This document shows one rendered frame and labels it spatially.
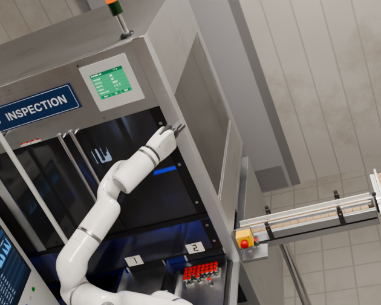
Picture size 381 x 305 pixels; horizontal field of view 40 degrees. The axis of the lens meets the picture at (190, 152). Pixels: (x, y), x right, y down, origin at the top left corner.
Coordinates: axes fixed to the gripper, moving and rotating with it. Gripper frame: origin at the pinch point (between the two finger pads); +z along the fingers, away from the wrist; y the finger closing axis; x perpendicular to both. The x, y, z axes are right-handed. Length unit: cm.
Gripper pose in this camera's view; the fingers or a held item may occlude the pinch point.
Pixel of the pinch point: (179, 126)
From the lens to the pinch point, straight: 191.9
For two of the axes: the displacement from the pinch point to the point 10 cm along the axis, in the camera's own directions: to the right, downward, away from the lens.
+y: -1.2, -6.3, -7.7
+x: -7.7, -4.3, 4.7
